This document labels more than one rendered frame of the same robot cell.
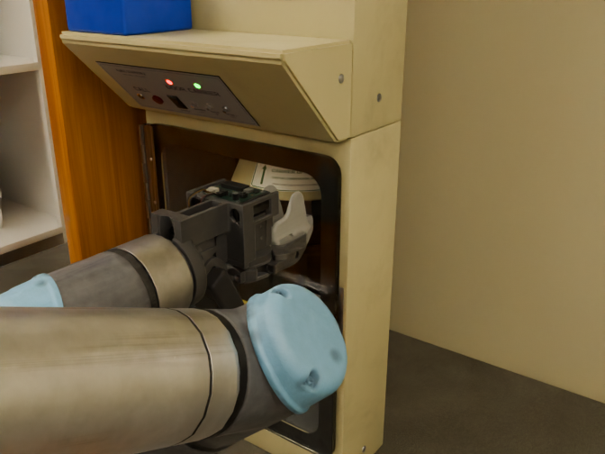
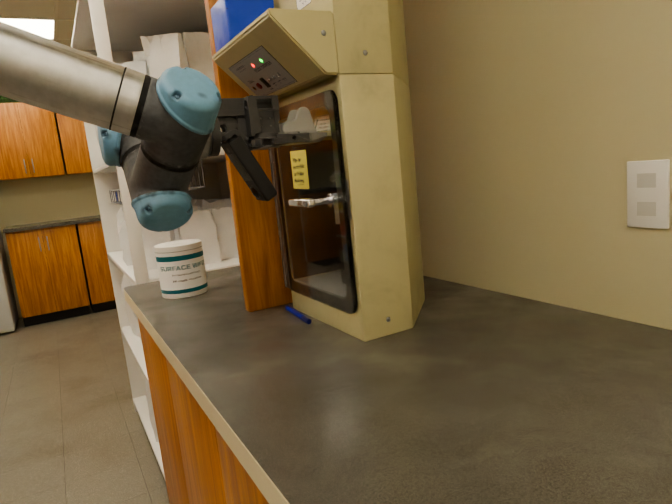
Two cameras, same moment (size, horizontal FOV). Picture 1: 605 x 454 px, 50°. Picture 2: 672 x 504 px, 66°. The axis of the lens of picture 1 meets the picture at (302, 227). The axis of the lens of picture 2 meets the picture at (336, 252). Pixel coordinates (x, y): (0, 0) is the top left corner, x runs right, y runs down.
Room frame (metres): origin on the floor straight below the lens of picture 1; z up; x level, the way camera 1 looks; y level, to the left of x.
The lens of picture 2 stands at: (-0.16, -0.41, 1.26)
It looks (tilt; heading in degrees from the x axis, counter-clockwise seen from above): 10 degrees down; 26
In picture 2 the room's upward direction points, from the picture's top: 6 degrees counter-clockwise
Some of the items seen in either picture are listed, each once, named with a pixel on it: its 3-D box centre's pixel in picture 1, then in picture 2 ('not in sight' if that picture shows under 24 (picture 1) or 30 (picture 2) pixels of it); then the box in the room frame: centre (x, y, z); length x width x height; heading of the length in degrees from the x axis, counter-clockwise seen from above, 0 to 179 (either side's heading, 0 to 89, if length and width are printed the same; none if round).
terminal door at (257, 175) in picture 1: (238, 289); (307, 204); (0.75, 0.08, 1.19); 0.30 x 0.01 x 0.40; 54
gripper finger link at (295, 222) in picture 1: (295, 217); (305, 124); (0.63, 0.01, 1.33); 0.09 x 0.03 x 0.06; 144
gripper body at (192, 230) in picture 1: (214, 242); (242, 126); (0.56, 0.08, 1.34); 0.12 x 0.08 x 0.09; 144
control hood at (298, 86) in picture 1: (199, 83); (268, 63); (0.71, 0.11, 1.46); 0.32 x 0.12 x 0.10; 54
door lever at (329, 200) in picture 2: not in sight; (309, 201); (0.69, 0.04, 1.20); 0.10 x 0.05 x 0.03; 54
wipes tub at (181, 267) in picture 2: not in sight; (181, 268); (0.96, 0.63, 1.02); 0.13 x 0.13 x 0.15
